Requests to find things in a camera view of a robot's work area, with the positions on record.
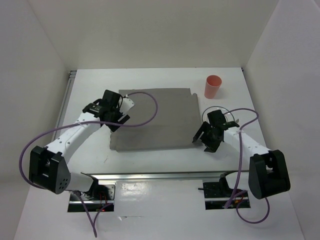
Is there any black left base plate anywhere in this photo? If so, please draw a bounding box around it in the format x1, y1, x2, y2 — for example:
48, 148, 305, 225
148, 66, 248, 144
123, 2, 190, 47
67, 183, 116, 213

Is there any white plate blue rim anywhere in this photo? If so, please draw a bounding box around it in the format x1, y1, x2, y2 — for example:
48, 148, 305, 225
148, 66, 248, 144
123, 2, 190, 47
201, 105, 239, 124

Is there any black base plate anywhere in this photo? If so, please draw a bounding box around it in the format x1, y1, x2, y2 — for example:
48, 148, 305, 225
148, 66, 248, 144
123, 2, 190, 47
67, 183, 116, 213
198, 182, 251, 210

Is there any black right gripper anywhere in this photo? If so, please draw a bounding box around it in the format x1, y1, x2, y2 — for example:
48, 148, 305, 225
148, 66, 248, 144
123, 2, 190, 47
193, 120, 222, 153

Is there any pink plastic cup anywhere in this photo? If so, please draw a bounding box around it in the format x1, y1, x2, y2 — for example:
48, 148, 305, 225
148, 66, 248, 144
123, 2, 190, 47
204, 75, 222, 99

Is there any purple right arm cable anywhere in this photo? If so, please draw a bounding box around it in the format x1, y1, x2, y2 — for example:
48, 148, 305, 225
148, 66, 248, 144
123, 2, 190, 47
223, 107, 271, 225

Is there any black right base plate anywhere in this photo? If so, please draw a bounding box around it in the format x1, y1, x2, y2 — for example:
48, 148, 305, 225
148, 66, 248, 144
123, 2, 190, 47
198, 182, 251, 210

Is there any aluminium table frame rail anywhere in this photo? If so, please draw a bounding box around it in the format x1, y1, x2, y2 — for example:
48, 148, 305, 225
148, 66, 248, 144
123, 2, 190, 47
59, 67, 265, 179

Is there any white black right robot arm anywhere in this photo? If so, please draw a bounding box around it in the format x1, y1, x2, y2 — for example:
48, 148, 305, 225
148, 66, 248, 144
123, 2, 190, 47
192, 109, 291, 200

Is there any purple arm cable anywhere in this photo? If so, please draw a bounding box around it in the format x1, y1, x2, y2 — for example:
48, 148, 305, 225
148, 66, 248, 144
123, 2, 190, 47
19, 91, 159, 238
223, 107, 271, 225

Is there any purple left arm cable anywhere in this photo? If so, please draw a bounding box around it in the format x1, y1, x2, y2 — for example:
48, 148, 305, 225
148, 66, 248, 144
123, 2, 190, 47
19, 91, 159, 238

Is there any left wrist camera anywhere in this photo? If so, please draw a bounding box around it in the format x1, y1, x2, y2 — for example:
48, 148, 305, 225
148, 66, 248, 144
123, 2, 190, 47
120, 95, 135, 113

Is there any grey cloth placemat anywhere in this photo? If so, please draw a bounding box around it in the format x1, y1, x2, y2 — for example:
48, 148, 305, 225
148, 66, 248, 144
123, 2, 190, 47
109, 88, 202, 152

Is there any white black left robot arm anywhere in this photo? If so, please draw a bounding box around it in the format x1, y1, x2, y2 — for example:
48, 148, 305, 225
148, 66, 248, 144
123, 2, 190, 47
28, 90, 135, 200

